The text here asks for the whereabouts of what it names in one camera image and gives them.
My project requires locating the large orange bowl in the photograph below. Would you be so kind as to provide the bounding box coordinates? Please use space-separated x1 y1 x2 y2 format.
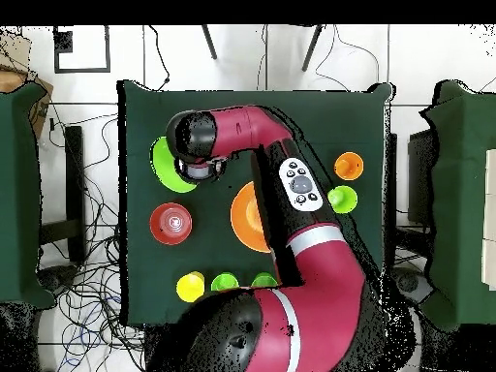
230 180 272 254

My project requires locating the red bowl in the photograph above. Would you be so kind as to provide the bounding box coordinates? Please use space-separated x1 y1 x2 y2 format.
149 201 194 246

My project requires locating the large green bowl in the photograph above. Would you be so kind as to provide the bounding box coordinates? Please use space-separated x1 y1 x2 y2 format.
149 136 198 194

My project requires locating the yellow cup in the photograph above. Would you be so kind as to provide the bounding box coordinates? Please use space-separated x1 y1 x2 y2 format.
175 270 206 304

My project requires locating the lime green cup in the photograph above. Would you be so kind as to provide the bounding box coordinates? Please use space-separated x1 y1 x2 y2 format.
326 185 358 215

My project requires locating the orange cup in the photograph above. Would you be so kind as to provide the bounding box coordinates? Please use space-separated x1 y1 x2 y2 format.
333 151 365 182

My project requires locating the dark green tablecloth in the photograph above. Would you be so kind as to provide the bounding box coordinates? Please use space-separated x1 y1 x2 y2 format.
116 79 396 326

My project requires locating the black floor stand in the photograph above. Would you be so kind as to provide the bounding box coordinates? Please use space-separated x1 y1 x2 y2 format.
38 125 87 264
385 133 431 268

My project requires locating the dark tripod leg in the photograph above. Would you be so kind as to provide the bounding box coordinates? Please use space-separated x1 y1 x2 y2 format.
201 24 219 60
301 24 326 74

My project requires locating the black box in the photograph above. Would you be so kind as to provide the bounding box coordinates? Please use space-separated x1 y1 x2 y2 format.
406 129 437 226

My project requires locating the grey black device base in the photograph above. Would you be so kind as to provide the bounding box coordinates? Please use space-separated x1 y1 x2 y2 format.
390 266 434 309
38 264 80 295

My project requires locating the green cloth side table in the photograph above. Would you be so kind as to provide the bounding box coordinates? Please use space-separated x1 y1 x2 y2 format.
418 79 496 332
0 82 57 309

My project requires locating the cardboard box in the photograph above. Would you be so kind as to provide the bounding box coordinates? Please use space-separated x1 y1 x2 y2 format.
0 65 54 140

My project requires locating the tangle of floor cables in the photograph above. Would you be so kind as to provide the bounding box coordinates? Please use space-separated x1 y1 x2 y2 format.
38 111 156 372

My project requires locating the thin black cable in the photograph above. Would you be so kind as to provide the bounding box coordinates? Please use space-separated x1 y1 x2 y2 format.
314 24 381 93
147 24 171 92

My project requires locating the black square frame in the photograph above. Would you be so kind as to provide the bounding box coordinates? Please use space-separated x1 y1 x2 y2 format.
52 24 111 74

